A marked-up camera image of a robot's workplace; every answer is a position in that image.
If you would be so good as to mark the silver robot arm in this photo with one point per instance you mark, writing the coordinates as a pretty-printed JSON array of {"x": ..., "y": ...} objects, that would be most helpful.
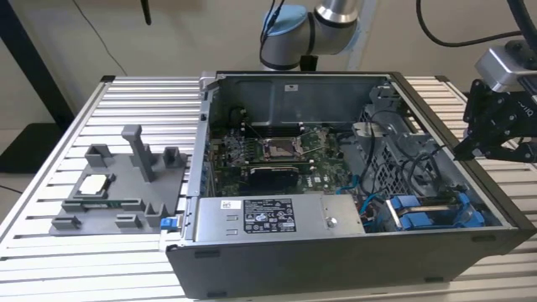
[{"x": 330, "y": 28}]

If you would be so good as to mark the black and grey PC case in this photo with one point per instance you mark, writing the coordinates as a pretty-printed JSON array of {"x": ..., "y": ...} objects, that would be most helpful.
[{"x": 293, "y": 267}]

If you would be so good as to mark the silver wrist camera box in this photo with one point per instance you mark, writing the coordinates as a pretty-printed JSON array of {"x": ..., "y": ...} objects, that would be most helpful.
[{"x": 498, "y": 67}]

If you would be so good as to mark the black graphics card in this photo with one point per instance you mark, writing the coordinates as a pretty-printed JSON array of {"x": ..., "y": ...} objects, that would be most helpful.
[{"x": 271, "y": 177}]

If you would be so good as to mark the grey power supply unit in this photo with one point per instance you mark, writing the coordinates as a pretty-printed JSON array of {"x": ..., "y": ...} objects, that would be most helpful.
[{"x": 217, "y": 220}]

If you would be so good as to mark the black RAM slot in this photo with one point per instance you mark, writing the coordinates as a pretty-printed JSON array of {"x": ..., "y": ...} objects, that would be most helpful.
[
  {"x": 271, "y": 130},
  {"x": 271, "y": 127},
  {"x": 271, "y": 124},
  {"x": 271, "y": 133}
]

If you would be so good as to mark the black stand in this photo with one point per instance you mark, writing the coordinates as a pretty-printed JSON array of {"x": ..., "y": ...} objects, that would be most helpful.
[{"x": 25, "y": 47}]

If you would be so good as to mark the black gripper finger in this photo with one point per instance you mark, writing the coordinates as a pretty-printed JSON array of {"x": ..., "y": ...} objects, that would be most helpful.
[
  {"x": 517, "y": 151},
  {"x": 486, "y": 107}
]

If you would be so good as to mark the green motherboard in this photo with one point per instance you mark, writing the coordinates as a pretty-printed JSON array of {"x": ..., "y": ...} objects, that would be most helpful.
[{"x": 326, "y": 151}]

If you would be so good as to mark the grey metal drive cage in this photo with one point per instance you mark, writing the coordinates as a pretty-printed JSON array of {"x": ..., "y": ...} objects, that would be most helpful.
[{"x": 402, "y": 163}]

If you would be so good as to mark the green RAM stick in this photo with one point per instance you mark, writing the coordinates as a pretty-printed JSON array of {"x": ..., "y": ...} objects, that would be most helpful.
[{"x": 109, "y": 204}]

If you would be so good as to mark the hard disk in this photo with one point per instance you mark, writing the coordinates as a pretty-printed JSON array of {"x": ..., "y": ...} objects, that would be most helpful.
[{"x": 413, "y": 221}]

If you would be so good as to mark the locking lever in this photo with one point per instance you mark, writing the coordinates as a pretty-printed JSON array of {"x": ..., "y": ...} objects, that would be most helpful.
[{"x": 253, "y": 130}]

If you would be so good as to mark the CPU socket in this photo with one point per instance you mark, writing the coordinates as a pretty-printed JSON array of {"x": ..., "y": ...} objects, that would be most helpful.
[{"x": 278, "y": 149}]

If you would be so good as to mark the small blue plastic clip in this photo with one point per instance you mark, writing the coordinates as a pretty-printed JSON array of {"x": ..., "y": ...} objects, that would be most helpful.
[{"x": 167, "y": 222}]

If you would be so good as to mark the silver CPU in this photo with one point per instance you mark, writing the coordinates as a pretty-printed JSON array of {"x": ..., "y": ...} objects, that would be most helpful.
[{"x": 94, "y": 185}]

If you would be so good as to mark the grey parts rack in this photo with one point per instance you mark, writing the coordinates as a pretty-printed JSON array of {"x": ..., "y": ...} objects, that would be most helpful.
[{"x": 125, "y": 188}]

